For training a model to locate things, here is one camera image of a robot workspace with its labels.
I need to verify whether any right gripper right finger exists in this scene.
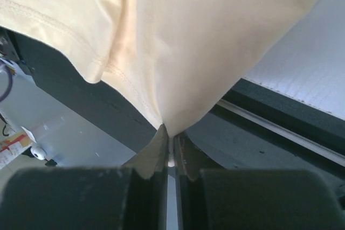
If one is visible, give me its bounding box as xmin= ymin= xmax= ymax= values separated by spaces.
xmin=174 ymin=134 xmax=342 ymax=229

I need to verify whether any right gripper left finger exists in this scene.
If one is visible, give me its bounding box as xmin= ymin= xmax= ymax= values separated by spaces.
xmin=1 ymin=126 xmax=169 ymax=229

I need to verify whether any cream yellow t shirt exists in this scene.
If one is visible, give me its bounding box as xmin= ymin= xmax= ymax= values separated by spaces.
xmin=1 ymin=0 xmax=318 ymax=136

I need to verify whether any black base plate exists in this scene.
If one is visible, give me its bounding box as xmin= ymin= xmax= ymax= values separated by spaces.
xmin=8 ymin=31 xmax=344 ymax=177

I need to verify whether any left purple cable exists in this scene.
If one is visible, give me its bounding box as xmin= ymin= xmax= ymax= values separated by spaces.
xmin=0 ymin=61 xmax=14 ymax=101

